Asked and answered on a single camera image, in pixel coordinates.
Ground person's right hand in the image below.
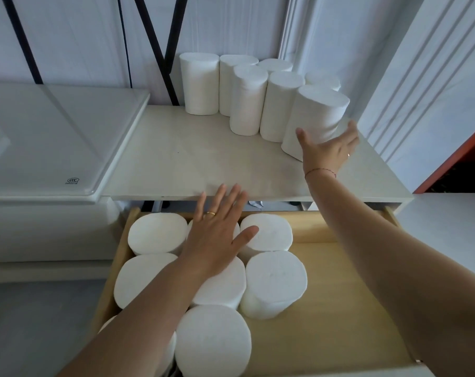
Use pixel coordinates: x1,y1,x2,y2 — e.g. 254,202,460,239
295,120,361,178

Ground person's left hand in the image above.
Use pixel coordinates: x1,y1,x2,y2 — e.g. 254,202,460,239
177,183,260,280

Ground group of white paper rolls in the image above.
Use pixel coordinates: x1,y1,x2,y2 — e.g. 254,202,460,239
178,52,342,144

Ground white drawer with wooden inside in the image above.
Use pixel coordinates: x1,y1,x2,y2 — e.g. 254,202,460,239
90,206,434,377

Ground person's right forearm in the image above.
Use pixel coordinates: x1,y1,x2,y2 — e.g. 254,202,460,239
304,171,475,377

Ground person's left forearm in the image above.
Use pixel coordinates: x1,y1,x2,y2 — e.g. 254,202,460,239
58,257,222,377

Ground white cabinet top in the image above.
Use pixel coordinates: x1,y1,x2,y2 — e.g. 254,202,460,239
100,104,415,213

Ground white glass-topped cabinet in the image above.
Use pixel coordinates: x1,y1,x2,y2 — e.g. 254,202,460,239
0,83,152,285

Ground thin red bracelet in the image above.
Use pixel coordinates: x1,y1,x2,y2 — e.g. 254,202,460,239
303,167,338,180

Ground orange door frame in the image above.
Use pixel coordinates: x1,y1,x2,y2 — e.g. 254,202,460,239
413,119,475,194

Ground black metal stand frame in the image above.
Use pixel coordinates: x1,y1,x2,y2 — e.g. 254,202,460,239
1,0,189,106

